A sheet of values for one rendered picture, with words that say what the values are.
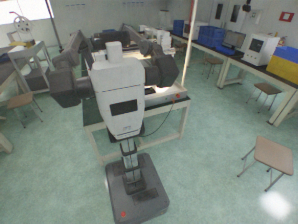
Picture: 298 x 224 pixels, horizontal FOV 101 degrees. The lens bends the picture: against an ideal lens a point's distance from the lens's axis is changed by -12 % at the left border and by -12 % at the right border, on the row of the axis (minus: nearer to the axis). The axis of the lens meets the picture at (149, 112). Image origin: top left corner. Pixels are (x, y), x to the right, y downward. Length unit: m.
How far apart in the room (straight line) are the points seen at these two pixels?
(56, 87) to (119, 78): 0.24
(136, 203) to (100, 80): 1.17
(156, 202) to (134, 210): 0.21
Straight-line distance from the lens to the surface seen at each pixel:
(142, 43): 0.81
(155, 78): 0.64
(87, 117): 1.52
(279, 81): 3.02
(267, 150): 1.93
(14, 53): 3.55
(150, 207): 1.46
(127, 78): 0.60
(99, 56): 1.65
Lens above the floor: 1.68
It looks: 40 degrees down
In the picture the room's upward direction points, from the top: straight up
